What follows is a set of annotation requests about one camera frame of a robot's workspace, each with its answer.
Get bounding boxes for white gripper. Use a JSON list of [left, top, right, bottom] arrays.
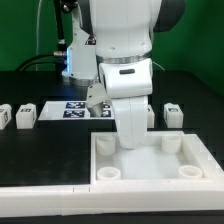
[[86, 59, 153, 149]]

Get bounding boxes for white square tabletop part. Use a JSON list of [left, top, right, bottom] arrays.
[[91, 131, 214, 183]]

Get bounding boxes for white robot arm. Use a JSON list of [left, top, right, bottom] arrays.
[[62, 0, 186, 149]]

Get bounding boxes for white marker sheet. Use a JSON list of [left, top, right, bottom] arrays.
[[39, 101, 114, 121]]

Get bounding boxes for white L-shaped fence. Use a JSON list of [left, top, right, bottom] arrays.
[[0, 133, 224, 219]]

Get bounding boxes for black cables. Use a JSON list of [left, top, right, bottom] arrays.
[[15, 0, 78, 72]]

